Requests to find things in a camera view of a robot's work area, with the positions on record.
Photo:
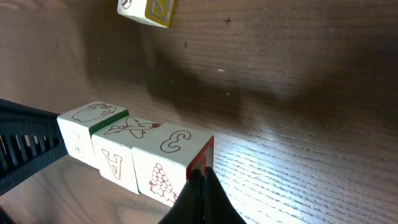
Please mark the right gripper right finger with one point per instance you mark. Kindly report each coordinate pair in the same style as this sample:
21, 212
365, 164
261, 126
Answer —
217, 207

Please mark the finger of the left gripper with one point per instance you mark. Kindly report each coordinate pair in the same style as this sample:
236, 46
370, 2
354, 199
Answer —
30, 141

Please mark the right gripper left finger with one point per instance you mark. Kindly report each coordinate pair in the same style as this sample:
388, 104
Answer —
188, 207

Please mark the red edged grape block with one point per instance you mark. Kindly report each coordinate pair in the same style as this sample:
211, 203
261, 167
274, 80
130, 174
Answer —
166, 157

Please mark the yellow edged white block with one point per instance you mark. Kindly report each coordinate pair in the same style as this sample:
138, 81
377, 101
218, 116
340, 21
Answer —
113, 146

